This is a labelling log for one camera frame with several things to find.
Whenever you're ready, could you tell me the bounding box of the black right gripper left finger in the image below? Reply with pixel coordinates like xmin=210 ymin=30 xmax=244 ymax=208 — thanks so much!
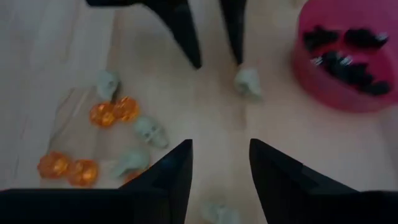
xmin=0 ymin=139 xmax=193 ymax=224

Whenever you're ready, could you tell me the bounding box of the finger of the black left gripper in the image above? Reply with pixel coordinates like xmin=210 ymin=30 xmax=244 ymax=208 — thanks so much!
xmin=219 ymin=0 xmax=248 ymax=65
xmin=85 ymin=0 xmax=203 ymax=70

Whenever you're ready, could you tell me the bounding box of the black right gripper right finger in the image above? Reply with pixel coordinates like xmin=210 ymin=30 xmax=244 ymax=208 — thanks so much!
xmin=249 ymin=139 xmax=398 ymax=224

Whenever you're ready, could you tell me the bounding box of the small beige plastic skull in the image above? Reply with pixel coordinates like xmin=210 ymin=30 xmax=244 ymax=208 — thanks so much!
xmin=234 ymin=67 xmax=262 ymax=103
xmin=96 ymin=70 xmax=121 ymax=101
xmin=111 ymin=148 xmax=150 ymax=179
xmin=133 ymin=115 xmax=170 ymax=149

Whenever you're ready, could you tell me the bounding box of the small black plastic spider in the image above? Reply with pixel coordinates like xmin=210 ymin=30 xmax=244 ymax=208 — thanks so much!
xmin=312 ymin=51 xmax=352 ymax=78
xmin=357 ymin=80 xmax=392 ymax=96
xmin=341 ymin=62 xmax=374 ymax=86

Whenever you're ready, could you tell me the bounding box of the pink plastic bowl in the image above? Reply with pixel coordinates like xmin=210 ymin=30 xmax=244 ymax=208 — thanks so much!
xmin=291 ymin=0 xmax=398 ymax=113

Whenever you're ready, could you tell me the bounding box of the clear plastic bag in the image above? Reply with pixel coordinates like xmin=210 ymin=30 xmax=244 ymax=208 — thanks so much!
xmin=46 ymin=86 xmax=125 ymax=188

